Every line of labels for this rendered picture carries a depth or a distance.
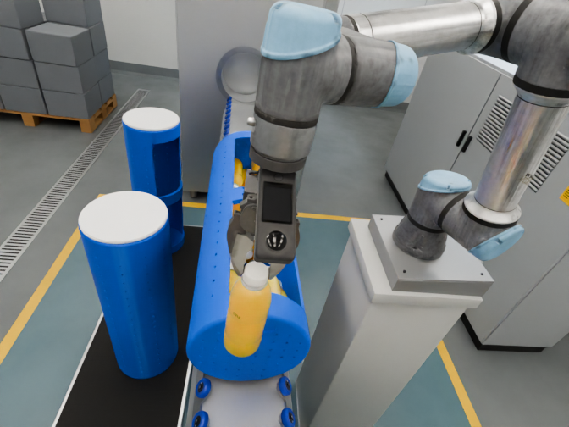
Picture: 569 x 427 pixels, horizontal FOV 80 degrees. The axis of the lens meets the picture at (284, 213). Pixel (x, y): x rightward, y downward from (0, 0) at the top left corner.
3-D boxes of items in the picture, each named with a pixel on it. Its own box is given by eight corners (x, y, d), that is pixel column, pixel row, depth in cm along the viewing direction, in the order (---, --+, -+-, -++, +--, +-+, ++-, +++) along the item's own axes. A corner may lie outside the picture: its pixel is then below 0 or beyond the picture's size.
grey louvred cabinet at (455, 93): (423, 179, 392) (488, 44, 304) (544, 353, 224) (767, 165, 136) (379, 174, 385) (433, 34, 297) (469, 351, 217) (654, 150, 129)
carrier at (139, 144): (134, 254, 217) (179, 257, 220) (113, 127, 164) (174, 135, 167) (146, 225, 239) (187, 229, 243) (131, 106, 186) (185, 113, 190)
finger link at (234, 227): (251, 252, 50) (271, 206, 46) (251, 259, 49) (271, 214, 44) (221, 243, 49) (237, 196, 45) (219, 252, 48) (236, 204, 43)
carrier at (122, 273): (190, 351, 173) (157, 316, 185) (185, 220, 119) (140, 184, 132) (138, 392, 154) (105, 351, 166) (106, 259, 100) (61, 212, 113)
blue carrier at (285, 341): (273, 191, 157) (285, 135, 140) (295, 382, 89) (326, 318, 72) (210, 184, 151) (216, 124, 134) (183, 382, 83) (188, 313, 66)
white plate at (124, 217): (184, 218, 119) (184, 220, 119) (139, 182, 131) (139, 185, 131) (106, 255, 100) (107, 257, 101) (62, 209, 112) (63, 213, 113)
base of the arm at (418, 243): (426, 224, 108) (437, 198, 102) (454, 257, 97) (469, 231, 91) (383, 227, 105) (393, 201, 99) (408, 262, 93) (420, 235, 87)
